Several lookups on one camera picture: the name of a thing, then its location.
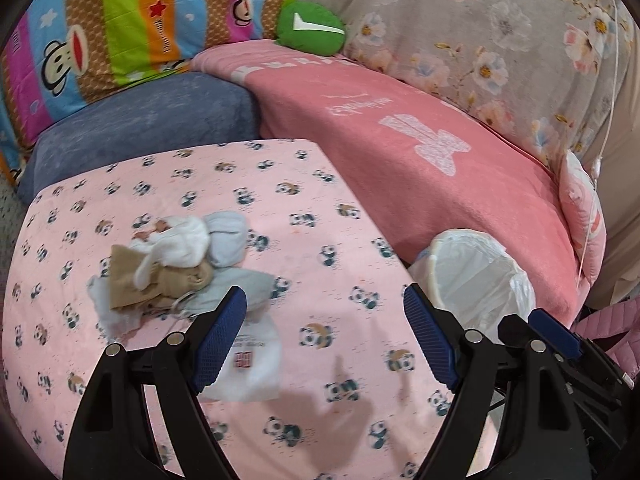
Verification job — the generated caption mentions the white baby socks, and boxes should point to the white baby socks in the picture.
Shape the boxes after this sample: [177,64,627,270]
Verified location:
[131,215,212,288]

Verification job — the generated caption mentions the pink panda print cloth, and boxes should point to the pink panda print cloth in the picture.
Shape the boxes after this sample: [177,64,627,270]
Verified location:
[0,139,482,480]

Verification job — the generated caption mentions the white cloth with label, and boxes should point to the white cloth with label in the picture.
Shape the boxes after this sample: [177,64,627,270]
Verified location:
[200,311,284,404]

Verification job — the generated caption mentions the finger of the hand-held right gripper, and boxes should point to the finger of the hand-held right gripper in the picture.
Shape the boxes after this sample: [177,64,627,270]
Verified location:
[498,308,582,360]

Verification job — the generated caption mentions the white cable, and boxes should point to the white cable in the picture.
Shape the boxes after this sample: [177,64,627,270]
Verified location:
[575,0,622,292]

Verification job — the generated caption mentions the balled grey sock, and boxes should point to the balled grey sock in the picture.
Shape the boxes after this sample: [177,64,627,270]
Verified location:
[204,211,249,269]

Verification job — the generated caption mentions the pink quilted bag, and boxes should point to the pink quilted bag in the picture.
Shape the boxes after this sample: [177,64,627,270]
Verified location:
[570,294,640,387]

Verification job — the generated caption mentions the blue-grey cushion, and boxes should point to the blue-grey cushion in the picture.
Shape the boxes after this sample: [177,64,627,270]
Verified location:
[15,71,261,206]

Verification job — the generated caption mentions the light grey cloth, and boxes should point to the light grey cloth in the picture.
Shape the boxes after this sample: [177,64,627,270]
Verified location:
[182,267,277,317]

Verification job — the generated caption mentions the pink pillow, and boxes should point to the pink pillow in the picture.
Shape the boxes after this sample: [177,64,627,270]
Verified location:
[558,150,607,287]

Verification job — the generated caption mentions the grey floral sheet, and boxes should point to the grey floral sheet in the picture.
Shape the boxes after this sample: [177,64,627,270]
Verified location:
[299,0,634,172]

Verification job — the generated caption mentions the green plush pillow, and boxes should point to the green plush pillow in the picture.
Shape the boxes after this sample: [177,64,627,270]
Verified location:
[276,0,347,57]

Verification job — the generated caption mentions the pink blanket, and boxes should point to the pink blanket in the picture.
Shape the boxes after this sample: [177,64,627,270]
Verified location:
[190,42,594,327]

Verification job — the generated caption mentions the colourful striped monkey print blanket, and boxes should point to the colourful striped monkey print blanket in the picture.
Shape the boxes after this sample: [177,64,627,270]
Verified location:
[0,0,315,187]

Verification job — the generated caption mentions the brown cloth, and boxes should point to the brown cloth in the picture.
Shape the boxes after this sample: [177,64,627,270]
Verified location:
[110,244,213,312]

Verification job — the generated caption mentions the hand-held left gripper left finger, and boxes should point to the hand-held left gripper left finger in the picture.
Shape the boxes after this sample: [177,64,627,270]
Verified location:
[64,285,248,480]

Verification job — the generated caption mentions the waste bin with white liner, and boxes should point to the waste bin with white liner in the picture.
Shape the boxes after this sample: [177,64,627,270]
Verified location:
[407,229,537,345]

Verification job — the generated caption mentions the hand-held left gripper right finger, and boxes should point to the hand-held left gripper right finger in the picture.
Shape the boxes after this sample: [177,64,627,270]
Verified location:
[402,282,586,480]

